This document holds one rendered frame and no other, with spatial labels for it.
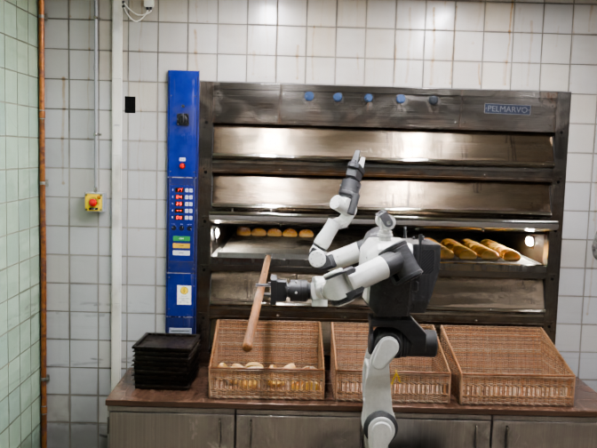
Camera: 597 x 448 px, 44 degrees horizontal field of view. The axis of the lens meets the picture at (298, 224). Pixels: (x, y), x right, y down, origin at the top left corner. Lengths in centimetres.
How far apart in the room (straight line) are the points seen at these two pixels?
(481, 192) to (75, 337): 231
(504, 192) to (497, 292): 54
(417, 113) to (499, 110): 43
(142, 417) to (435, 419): 137
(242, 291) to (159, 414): 81
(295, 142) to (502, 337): 151
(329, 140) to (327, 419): 142
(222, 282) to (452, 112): 151
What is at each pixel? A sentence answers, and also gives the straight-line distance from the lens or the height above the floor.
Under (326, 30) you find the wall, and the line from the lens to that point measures 394.
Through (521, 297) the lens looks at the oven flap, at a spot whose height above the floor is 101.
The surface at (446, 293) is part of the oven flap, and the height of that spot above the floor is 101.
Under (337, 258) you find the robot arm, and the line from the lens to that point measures 328.
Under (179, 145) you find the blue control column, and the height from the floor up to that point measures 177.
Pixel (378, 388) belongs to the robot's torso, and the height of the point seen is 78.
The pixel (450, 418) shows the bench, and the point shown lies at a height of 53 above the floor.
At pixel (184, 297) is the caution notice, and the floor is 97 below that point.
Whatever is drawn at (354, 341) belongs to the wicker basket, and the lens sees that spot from 398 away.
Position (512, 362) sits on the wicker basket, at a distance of 414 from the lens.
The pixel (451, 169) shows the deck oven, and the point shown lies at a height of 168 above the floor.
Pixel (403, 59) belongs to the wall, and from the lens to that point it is 397.
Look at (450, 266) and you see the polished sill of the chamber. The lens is 403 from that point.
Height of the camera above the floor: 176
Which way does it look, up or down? 6 degrees down
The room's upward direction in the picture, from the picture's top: 2 degrees clockwise
